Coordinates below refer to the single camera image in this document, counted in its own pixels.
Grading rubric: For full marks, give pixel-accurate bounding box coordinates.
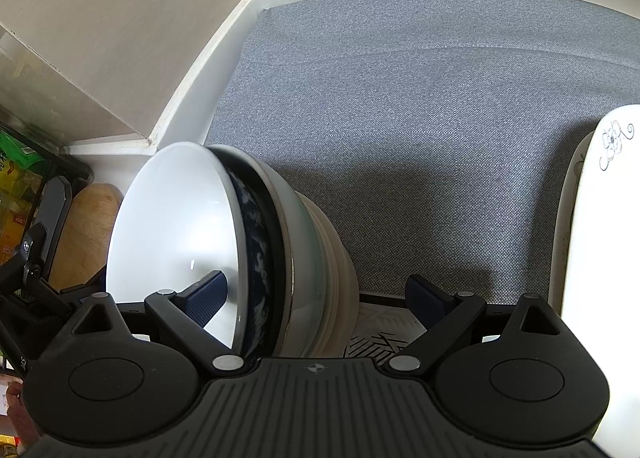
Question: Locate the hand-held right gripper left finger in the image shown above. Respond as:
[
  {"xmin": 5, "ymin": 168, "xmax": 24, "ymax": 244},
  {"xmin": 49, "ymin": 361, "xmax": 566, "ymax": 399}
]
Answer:
[{"xmin": 65, "ymin": 270, "xmax": 246, "ymax": 372}]

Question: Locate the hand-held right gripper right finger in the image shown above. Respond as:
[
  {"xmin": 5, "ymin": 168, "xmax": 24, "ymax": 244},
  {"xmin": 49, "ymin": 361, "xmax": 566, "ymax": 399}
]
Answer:
[{"xmin": 387, "ymin": 275, "xmax": 572, "ymax": 374}]

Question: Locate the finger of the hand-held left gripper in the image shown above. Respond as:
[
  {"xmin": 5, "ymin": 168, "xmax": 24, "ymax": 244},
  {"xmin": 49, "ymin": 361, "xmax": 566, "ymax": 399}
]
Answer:
[
  {"xmin": 20, "ymin": 177, "xmax": 72, "ymax": 279},
  {"xmin": 0, "ymin": 263, "xmax": 96, "ymax": 323}
]

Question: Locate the white bowl blue patterned outside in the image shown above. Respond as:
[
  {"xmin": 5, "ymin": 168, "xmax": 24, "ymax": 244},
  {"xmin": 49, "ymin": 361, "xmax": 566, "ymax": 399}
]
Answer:
[{"xmin": 106, "ymin": 142, "xmax": 295, "ymax": 358}]

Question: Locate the white flower print plate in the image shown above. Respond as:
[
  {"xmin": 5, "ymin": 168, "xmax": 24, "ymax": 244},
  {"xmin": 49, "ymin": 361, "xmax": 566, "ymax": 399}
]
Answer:
[{"xmin": 560, "ymin": 105, "xmax": 640, "ymax": 458}]

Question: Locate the person's left hand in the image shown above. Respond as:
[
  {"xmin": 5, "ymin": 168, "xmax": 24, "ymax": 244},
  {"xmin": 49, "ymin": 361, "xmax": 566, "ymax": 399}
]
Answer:
[{"xmin": 7, "ymin": 380, "xmax": 42, "ymax": 445}]

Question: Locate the yellow packet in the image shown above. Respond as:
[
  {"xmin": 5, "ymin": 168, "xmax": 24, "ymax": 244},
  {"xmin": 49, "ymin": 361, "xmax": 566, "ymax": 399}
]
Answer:
[{"xmin": 0, "ymin": 172, "xmax": 42, "ymax": 271}]

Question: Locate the wooden cutting board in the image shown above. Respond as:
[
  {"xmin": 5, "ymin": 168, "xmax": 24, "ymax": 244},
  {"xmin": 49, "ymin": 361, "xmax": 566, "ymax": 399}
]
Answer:
[{"xmin": 50, "ymin": 183, "xmax": 123, "ymax": 296}]

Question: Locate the black metal rack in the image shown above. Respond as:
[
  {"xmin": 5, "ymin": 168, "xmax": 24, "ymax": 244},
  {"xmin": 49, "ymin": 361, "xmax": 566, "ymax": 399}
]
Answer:
[{"xmin": 0, "ymin": 122, "xmax": 95, "ymax": 191}]

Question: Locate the black lined white tray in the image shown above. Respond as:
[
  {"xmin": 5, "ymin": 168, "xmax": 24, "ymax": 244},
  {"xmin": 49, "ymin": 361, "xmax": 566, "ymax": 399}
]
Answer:
[{"xmin": 344, "ymin": 290, "xmax": 431, "ymax": 364}]

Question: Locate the green packet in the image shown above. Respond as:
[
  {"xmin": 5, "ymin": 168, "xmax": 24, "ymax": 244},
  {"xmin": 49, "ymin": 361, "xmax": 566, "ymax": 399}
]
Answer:
[{"xmin": 0, "ymin": 130, "xmax": 47, "ymax": 175}]

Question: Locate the cream bowl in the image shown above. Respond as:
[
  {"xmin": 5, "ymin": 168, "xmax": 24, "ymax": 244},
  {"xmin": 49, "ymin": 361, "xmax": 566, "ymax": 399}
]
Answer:
[{"xmin": 297, "ymin": 190, "xmax": 360, "ymax": 356}]

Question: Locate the pale green-white bowl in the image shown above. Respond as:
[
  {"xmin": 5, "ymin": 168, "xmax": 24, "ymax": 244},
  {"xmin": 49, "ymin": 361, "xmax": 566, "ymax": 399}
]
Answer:
[{"xmin": 207, "ymin": 145, "xmax": 332, "ymax": 359}]

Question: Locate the cream rimmed plate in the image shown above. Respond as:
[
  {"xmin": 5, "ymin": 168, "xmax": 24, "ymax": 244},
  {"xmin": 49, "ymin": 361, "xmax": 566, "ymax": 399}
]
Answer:
[{"xmin": 546, "ymin": 130, "xmax": 601, "ymax": 309}]

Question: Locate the grey fabric mat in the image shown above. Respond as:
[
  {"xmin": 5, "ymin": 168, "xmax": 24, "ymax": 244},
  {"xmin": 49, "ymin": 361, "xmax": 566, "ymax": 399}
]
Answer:
[{"xmin": 202, "ymin": 0, "xmax": 640, "ymax": 306}]

